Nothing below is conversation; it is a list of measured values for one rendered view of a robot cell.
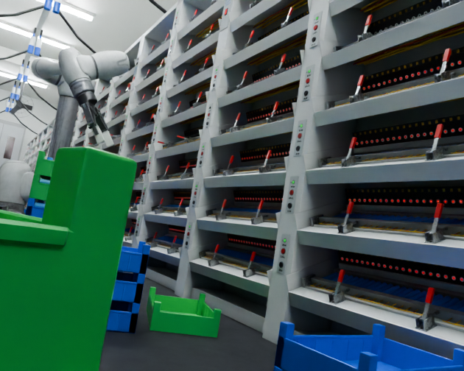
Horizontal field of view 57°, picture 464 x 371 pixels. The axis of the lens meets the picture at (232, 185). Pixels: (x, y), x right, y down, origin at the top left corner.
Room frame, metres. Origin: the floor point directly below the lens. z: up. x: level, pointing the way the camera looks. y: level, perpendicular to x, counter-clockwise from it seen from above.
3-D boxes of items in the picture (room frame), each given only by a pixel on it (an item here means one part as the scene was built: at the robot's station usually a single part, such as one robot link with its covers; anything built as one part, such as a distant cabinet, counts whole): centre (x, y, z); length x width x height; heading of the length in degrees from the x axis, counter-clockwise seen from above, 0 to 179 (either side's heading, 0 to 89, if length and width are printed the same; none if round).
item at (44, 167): (1.55, 0.53, 0.44); 0.30 x 0.20 x 0.08; 105
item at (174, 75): (2.63, 0.43, 0.87); 0.20 x 0.09 x 1.74; 120
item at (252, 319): (2.33, 0.23, 0.03); 2.19 x 0.16 x 0.05; 30
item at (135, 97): (3.23, 0.78, 0.87); 0.20 x 0.09 x 1.74; 120
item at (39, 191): (1.55, 0.53, 0.36); 0.30 x 0.20 x 0.08; 105
